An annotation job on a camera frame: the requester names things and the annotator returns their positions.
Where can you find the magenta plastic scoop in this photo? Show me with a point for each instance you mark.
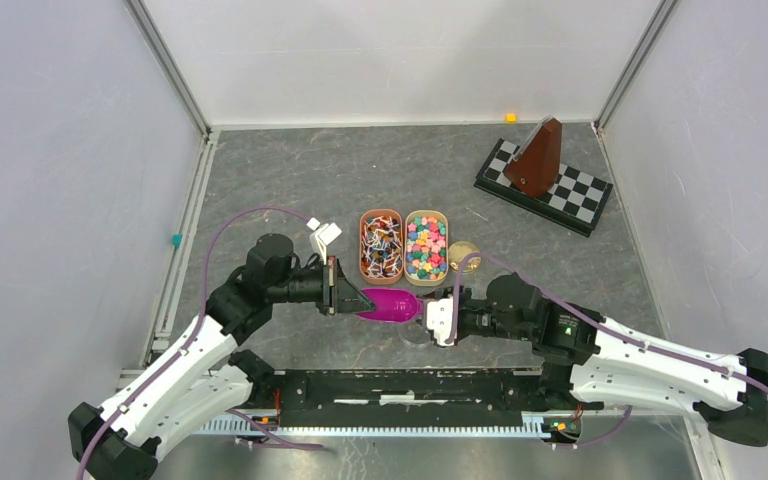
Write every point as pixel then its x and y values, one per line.
pixel 392 305

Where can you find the gold round lid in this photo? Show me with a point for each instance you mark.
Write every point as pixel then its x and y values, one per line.
pixel 458 251

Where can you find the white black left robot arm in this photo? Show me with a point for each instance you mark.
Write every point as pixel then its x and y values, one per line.
pixel 200 375

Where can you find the clear round plastic jar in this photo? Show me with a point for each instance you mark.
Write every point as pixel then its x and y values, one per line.
pixel 414 335

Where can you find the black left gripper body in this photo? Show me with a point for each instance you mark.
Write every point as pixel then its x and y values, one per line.
pixel 317 285

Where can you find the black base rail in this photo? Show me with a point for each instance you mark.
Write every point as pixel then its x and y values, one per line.
pixel 460 397

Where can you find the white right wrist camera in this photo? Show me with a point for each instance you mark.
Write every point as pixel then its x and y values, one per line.
pixel 439 321

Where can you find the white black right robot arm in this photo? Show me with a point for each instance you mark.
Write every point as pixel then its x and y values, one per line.
pixel 590 359

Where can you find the brown wooden metronome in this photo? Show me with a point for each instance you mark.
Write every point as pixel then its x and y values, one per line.
pixel 534 169

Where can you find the orange tray of lollipops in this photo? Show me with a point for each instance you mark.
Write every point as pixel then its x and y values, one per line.
pixel 381 246

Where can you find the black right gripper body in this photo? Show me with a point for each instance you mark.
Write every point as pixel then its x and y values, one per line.
pixel 480 321

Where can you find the beige tray of star candies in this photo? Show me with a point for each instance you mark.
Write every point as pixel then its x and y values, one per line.
pixel 426 248

